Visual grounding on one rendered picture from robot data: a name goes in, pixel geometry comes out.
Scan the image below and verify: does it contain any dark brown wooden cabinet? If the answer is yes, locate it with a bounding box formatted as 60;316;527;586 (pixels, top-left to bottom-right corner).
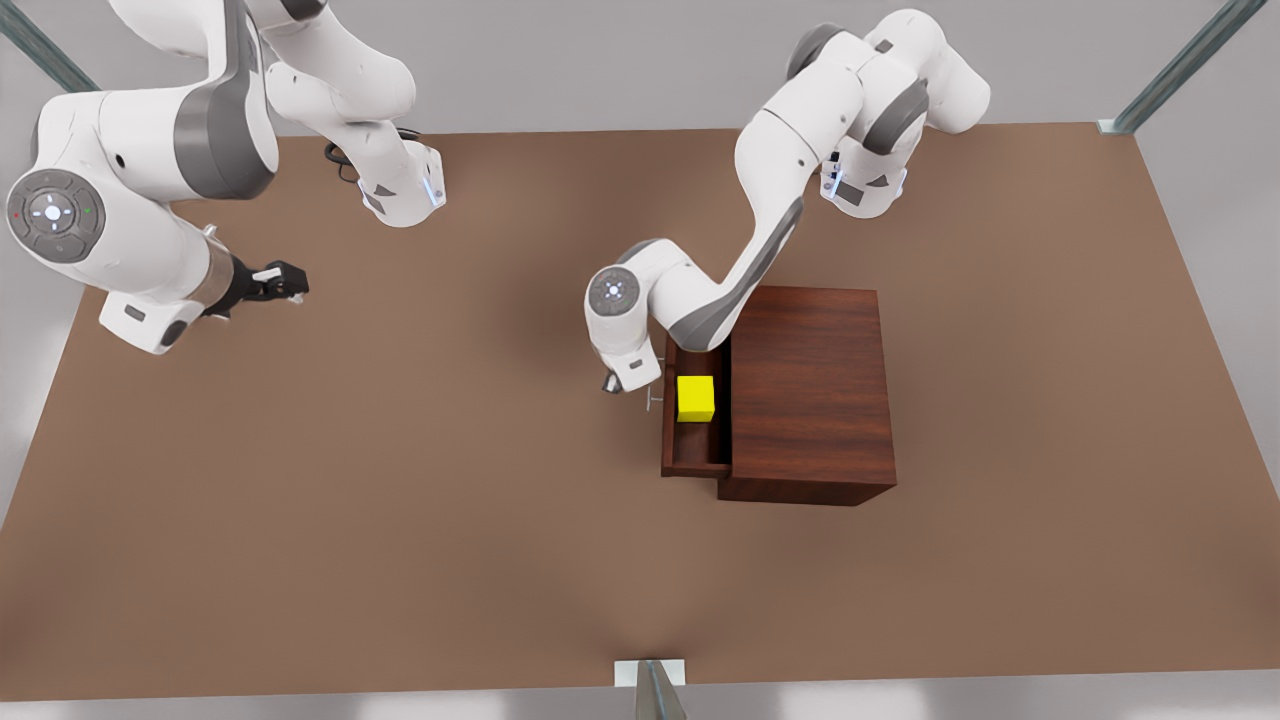
716;286;898;508

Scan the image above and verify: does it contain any yellow cube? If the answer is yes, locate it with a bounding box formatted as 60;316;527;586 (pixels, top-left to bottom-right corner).
677;375;717;424

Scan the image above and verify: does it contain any black cable loop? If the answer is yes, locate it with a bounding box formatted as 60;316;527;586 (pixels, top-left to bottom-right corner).
324;127;423;187

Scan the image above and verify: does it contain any wooden drawer with silver handle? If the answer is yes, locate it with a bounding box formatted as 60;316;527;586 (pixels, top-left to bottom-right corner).
645;334;735;479

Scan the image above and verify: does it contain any silver frame post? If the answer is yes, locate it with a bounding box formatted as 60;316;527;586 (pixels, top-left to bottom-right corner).
1096;0;1270;137
613;657;688;720
0;8;102;94

